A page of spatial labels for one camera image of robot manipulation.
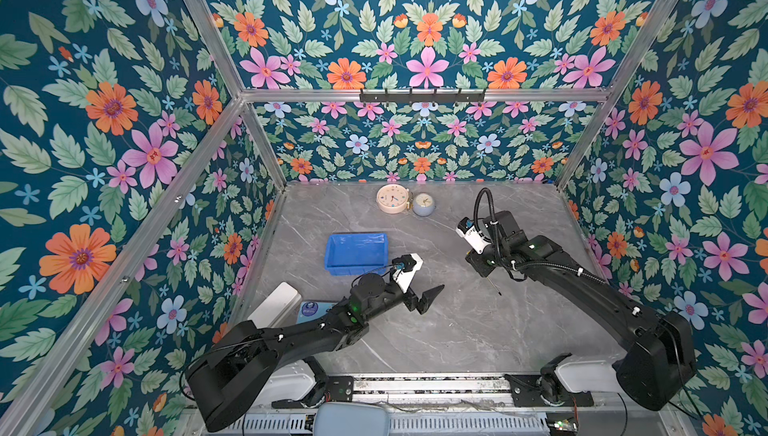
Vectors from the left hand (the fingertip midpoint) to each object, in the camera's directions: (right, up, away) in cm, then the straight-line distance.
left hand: (435, 270), depth 73 cm
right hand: (+11, +3, +10) cm, 15 cm away
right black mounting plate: (+24, -25, -7) cm, 36 cm away
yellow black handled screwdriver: (+22, -11, +18) cm, 30 cm away
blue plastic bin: (-24, 0, +25) cm, 35 cm away
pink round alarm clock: (-12, +19, +38) cm, 45 cm away
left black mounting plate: (-24, -30, +1) cm, 38 cm away
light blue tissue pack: (-34, -13, +9) cm, 37 cm away
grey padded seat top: (-20, -34, -5) cm, 39 cm away
